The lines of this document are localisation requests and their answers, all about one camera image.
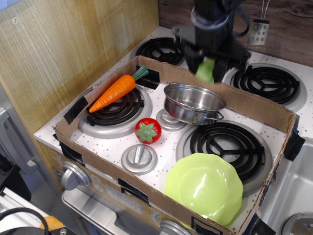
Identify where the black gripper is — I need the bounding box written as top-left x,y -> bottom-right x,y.
172,25 -> 251,83

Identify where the green toy broccoli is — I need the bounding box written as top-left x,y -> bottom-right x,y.
196,58 -> 215,83

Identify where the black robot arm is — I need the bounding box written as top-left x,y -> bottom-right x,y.
172,0 -> 251,82

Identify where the small steel pan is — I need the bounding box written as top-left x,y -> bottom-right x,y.
164,83 -> 226,126

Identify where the hanging silver spatula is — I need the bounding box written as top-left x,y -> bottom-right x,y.
247,0 -> 271,46

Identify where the silver middle stove knob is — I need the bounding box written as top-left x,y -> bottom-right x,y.
156,109 -> 187,132

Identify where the silver stove knob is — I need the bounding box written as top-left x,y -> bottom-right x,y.
121,144 -> 158,175
156,109 -> 187,132

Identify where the orange toy carrot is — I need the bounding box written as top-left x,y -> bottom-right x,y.
89,65 -> 149,113

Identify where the red toy tomato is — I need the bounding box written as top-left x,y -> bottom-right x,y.
135,118 -> 162,144

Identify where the front right black burner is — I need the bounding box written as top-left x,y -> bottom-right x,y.
176,120 -> 273,197

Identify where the silver front stove knob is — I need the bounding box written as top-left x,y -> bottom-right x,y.
121,144 -> 158,175

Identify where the light green plastic plate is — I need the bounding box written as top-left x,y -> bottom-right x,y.
164,153 -> 243,226

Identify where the steel sink basin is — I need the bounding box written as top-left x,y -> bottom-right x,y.
260,138 -> 313,235

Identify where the brown cardboard fence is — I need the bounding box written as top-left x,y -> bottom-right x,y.
54,56 -> 299,235

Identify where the silver oven dial right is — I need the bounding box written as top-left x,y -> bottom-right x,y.
159,220 -> 190,235

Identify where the silver oven dial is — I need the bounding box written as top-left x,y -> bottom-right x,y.
159,220 -> 190,235
61,161 -> 91,190

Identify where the silver oven dial left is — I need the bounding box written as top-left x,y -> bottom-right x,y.
61,161 -> 91,190

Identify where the orange object bottom left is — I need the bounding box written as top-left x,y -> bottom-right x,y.
44,216 -> 64,231

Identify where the silver oven door handle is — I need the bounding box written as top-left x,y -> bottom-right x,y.
62,189 -> 127,235

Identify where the black cable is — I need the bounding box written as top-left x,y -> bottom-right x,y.
0,207 -> 49,235

